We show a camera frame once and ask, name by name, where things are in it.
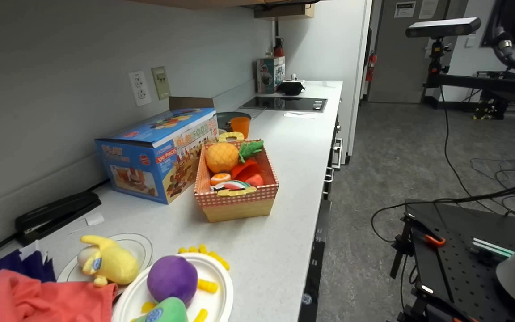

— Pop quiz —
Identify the green toy vegetable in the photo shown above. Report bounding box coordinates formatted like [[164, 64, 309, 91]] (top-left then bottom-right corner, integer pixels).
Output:
[[236, 137, 266, 164]]

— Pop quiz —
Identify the red toy food piece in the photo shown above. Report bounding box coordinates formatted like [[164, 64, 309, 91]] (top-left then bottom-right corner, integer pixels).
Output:
[[229, 157, 266, 188]]

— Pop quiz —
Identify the striped toy food packet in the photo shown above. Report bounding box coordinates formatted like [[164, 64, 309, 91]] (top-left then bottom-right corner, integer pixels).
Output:
[[209, 177, 257, 197]]

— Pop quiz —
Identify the yellow toy piece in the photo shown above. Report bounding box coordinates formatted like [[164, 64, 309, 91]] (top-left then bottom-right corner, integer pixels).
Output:
[[216, 130, 246, 145]]

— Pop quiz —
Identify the round orange toy fruit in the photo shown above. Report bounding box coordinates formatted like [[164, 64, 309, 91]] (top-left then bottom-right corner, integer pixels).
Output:
[[202, 141, 241, 175]]

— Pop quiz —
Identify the toy orange slice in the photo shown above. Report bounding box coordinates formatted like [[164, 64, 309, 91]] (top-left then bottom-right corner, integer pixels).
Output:
[[209, 171, 234, 186]]

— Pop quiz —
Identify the black cooktop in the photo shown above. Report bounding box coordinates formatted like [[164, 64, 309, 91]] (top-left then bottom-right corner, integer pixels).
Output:
[[238, 95, 329, 114]]

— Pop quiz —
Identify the black pot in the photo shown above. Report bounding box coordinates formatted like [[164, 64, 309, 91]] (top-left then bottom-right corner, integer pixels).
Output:
[[275, 78, 307, 96]]

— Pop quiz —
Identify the small grey carton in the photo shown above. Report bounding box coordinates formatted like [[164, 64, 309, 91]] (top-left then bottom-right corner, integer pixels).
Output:
[[254, 55, 277, 95]]

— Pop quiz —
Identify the bottle with red cap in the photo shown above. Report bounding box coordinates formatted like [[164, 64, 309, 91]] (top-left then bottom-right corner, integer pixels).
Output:
[[272, 36, 288, 89]]

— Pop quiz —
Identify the blue play food box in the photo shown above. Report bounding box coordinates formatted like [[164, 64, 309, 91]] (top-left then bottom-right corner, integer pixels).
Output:
[[93, 105, 220, 205]]

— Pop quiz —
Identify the tall white cabinet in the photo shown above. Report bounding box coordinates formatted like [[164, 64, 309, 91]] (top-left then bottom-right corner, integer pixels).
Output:
[[280, 0, 375, 168]]

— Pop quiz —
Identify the plain white plate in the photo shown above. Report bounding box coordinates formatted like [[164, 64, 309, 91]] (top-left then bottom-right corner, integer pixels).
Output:
[[57, 231, 155, 284]]

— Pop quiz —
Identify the purple plush ball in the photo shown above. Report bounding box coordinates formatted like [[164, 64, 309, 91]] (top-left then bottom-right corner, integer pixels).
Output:
[[145, 254, 200, 307]]

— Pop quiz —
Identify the red fire extinguisher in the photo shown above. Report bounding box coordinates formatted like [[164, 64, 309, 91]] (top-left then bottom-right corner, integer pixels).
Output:
[[363, 52, 379, 86]]

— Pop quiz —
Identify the white plate with yellow petals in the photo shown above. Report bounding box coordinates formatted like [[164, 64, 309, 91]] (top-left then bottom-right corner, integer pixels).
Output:
[[111, 245, 236, 322]]

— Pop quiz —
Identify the wooden upper cabinet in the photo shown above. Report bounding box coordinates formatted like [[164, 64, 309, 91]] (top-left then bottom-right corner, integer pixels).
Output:
[[128, 0, 318, 19]]

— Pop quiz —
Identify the yellow plush toy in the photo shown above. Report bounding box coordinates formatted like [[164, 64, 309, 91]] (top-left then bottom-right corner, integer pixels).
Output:
[[77, 232, 143, 288]]

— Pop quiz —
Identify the green plush ball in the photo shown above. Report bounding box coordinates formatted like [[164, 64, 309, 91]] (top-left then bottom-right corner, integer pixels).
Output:
[[130, 295, 189, 322]]

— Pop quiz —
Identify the orange black clamp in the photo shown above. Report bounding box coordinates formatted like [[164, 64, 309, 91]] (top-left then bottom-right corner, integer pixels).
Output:
[[420, 232, 449, 250]]

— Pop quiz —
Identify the black stapler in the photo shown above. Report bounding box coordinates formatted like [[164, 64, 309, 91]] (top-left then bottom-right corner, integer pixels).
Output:
[[14, 189, 103, 245]]

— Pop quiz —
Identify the black perforated robot table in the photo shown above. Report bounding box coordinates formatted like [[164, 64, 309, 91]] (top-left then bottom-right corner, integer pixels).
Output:
[[397, 200, 515, 322]]

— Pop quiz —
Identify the teal stick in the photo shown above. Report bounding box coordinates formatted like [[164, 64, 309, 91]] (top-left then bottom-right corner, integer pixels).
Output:
[[470, 236, 515, 259]]

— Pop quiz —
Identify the pink cloth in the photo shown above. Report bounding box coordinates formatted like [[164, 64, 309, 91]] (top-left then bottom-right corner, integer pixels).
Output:
[[0, 268, 116, 322]]

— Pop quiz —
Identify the purple cloth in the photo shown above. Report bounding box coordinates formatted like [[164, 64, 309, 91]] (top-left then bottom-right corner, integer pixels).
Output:
[[0, 248, 57, 282]]

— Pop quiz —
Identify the beige wall switch plate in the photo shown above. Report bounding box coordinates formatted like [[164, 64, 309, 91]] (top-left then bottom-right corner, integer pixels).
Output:
[[150, 64, 173, 102]]

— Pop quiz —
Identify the white wall outlet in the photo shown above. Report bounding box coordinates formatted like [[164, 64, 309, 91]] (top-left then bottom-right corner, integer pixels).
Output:
[[128, 70, 152, 107]]

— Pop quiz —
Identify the black camera stand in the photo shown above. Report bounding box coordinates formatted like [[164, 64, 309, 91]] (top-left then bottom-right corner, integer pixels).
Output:
[[422, 34, 515, 112]]

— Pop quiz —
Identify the white wall notice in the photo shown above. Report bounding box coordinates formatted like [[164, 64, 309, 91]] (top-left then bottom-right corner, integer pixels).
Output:
[[391, 0, 418, 19]]

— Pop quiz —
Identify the black stereo camera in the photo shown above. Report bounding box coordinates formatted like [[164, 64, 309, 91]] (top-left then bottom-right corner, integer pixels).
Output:
[[404, 14, 484, 39]]

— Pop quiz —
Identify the thick black floor cable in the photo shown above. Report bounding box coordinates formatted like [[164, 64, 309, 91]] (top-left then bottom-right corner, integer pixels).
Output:
[[368, 173, 515, 247]]

